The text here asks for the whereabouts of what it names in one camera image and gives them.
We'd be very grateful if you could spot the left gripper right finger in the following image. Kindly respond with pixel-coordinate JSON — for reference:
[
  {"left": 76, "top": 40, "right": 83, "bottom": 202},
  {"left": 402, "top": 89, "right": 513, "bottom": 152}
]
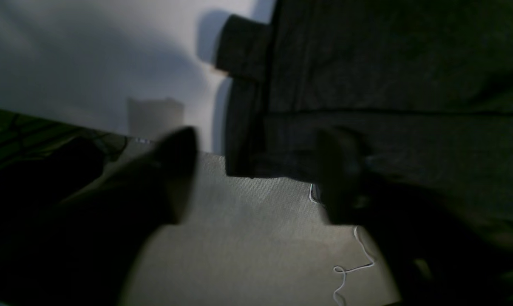
[{"left": 316, "top": 128, "right": 513, "bottom": 306}]

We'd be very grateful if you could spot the white cable on floor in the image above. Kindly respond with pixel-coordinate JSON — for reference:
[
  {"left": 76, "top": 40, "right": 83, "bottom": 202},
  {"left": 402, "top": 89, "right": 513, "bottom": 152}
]
[{"left": 309, "top": 184, "right": 376, "bottom": 306}]

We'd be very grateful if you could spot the black t-shirt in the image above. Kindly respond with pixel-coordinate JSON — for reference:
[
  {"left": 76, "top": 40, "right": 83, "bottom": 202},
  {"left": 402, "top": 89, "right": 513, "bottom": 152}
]
[{"left": 215, "top": 0, "right": 513, "bottom": 221}]

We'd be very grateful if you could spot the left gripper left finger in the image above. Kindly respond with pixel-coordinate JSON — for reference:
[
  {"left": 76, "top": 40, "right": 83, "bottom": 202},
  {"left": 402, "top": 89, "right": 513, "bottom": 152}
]
[{"left": 0, "top": 127, "right": 198, "bottom": 306}]

